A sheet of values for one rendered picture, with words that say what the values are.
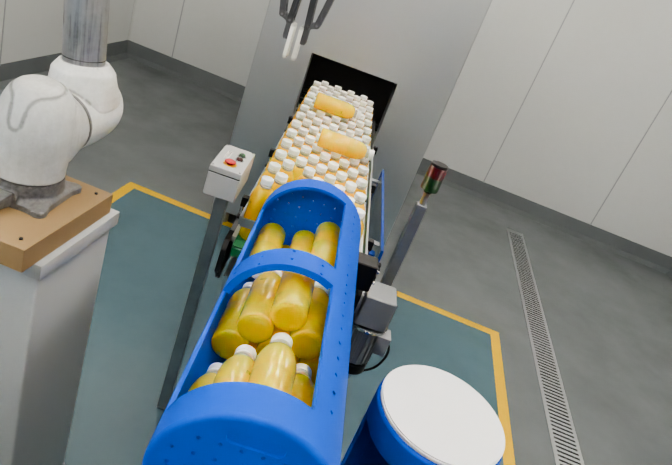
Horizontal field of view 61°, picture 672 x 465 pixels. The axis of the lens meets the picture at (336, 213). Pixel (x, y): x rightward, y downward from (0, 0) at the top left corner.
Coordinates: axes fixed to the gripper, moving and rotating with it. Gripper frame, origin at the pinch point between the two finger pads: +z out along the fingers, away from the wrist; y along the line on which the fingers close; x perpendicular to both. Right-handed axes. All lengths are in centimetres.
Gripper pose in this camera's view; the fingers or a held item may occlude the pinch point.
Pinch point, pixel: (293, 41)
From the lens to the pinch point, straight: 122.3
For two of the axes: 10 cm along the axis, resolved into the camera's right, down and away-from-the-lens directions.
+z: -3.1, 8.5, 4.1
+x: -1.2, 4.0, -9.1
